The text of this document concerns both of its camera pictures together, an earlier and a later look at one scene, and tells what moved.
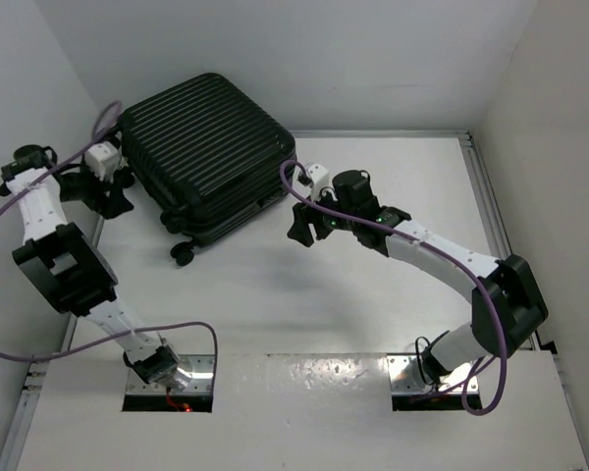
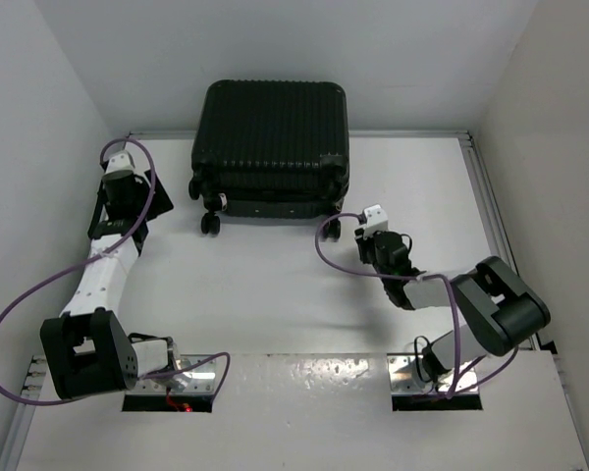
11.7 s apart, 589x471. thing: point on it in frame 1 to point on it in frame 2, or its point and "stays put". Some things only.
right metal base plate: x=405 y=377 stays put
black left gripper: x=108 y=206 to x=159 y=204
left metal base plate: x=200 y=383 stays put
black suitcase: x=204 y=155 to x=270 y=149
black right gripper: x=300 y=229 to x=364 y=242
